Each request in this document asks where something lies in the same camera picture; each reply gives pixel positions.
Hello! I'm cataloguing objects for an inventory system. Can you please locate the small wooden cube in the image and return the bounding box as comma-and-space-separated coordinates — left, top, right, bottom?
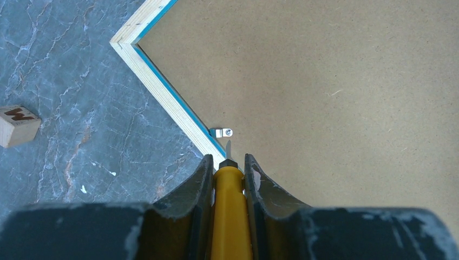
1, 105, 42, 148

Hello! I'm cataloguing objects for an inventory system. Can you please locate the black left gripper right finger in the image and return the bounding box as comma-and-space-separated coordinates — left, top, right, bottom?
244, 153, 312, 259

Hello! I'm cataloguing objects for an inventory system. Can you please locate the silver frame retaining clip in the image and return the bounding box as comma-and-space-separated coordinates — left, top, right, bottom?
209, 128, 233, 138

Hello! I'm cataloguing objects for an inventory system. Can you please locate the brown frame backing board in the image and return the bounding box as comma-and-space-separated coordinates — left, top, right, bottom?
139, 1, 458, 235

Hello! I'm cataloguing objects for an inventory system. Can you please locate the blue wooden picture frame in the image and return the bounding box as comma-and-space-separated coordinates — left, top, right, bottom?
110, 1, 226, 169

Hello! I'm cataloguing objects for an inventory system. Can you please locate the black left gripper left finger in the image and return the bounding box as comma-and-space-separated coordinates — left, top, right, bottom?
135, 155, 214, 259

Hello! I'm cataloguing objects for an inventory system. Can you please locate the yellow handled screwdriver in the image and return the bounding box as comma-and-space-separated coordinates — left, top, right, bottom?
211, 141, 253, 259

